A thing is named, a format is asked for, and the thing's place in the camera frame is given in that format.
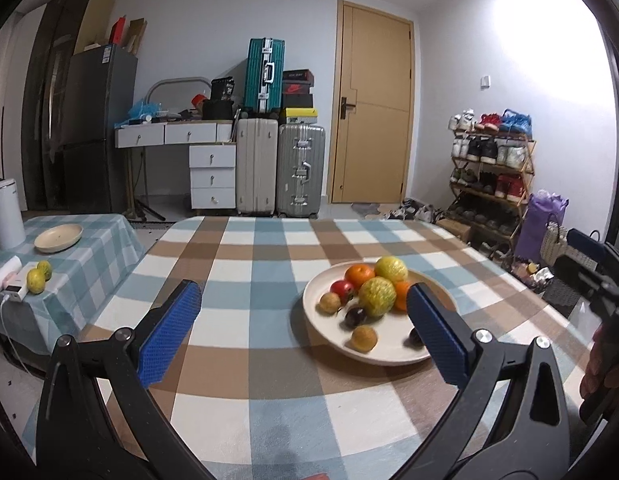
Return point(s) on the white desk with drawers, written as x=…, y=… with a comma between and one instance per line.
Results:
x=209, y=160

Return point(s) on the teal suitcase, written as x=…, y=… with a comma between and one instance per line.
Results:
x=254, y=75

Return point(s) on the woven basket bag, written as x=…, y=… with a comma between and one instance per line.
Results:
x=554, y=245

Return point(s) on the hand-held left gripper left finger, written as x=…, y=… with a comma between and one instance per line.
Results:
x=172, y=332

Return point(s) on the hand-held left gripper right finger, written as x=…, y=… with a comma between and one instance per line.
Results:
x=437, y=332

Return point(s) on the dark grey refrigerator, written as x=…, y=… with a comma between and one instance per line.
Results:
x=97, y=135

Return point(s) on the silver suitcase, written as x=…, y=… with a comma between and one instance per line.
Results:
x=299, y=170

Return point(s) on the grey curved metal frame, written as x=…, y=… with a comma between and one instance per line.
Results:
x=177, y=80

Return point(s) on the small yellow green fruit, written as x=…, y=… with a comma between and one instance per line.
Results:
x=35, y=281
x=45, y=269

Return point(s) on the wooden door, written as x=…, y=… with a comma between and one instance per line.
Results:
x=374, y=150

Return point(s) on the shoe rack with shoes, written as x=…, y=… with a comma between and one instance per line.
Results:
x=484, y=150

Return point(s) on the folded brown cardboard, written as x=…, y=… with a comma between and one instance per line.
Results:
x=136, y=37

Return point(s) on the pile of loose shoes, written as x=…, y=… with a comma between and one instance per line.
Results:
x=414, y=210

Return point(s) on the dark wardrobe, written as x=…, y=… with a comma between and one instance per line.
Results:
x=44, y=100

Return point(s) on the black printed bag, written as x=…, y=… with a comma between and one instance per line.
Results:
x=222, y=89

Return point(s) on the beige suitcase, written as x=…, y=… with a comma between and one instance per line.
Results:
x=257, y=167

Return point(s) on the flat cardboard sheet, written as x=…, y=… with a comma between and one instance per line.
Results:
x=97, y=15

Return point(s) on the brown cardboard box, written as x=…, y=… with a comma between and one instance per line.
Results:
x=454, y=230

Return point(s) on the small beige plate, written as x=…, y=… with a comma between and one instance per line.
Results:
x=58, y=238

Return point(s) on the white light switch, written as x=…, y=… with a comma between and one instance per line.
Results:
x=485, y=82

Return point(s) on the small brown round fruit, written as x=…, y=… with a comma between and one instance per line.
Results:
x=364, y=338

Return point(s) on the light blue checkered cloth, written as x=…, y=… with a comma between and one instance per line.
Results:
x=89, y=270

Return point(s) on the cream round plate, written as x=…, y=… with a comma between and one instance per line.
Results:
x=389, y=352

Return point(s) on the white power bank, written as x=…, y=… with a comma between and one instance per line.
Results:
x=18, y=286

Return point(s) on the orange round fruit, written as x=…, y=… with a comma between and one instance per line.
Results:
x=402, y=296

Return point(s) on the person's right hand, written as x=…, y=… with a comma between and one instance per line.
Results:
x=597, y=366

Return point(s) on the brown kiwi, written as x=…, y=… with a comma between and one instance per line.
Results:
x=329, y=303

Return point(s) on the purple bag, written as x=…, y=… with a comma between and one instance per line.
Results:
x=534, y=225

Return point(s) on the red apple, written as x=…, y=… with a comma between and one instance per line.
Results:
x=343, y=288

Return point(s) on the grey door mat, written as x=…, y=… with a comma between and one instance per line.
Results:
x=365, y=209

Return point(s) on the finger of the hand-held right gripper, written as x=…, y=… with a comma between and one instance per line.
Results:
x=585, y=246

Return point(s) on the blue plastic bag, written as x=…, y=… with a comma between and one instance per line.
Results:
x=142, y=111

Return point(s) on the yellow lemon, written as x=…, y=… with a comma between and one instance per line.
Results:
x=391, y=268

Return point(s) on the dark purple fruit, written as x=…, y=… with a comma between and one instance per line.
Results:
x=355, y=316
x=414, y=337

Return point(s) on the large yellow green fruit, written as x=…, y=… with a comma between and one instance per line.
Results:
x=377, y=296

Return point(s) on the orange tangerine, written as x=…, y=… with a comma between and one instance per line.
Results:
x=359, y=276

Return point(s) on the white kettle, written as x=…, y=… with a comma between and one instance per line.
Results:
x=7, y=215

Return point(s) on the white pink hair dryer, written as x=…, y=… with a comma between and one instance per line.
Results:
x=2, y=272

